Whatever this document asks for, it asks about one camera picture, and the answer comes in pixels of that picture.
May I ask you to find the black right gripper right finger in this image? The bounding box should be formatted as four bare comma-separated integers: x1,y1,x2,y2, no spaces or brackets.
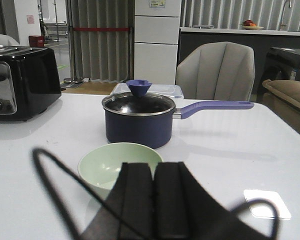
154,162,265,240

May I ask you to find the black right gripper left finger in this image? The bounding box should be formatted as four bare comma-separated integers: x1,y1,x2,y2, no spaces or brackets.
80,162,155,240

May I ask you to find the green bowl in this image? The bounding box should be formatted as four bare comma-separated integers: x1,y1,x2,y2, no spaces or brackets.
77,142,163,199

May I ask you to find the dark blue saucepan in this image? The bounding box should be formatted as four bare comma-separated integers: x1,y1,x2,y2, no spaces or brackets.
105,101,254,149

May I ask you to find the clear plastic food container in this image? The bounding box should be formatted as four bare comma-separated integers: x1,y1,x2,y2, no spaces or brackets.
110,83,184,99

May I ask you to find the glass pot lid blue knob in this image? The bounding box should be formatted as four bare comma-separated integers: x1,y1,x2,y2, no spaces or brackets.
101,79,177,116

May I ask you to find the beige upholstered chair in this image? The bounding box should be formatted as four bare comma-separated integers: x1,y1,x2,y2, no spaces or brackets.
175,41,256,101

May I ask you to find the tan cushion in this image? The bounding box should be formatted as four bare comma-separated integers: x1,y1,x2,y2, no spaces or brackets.
262,79,300,110

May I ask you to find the black silver toaster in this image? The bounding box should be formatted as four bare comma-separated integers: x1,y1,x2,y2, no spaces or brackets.
0,45,62,121

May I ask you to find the white refrigerator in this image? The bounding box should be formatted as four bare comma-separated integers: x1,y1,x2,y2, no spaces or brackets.
134,0,182,85

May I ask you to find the red box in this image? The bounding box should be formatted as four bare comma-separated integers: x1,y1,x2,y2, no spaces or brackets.
28,35,45,48

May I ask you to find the fruit plate on counter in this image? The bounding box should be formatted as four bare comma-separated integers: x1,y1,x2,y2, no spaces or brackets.
241,19,264,30

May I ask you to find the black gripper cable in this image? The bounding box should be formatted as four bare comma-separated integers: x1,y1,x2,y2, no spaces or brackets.
31,147,281,240

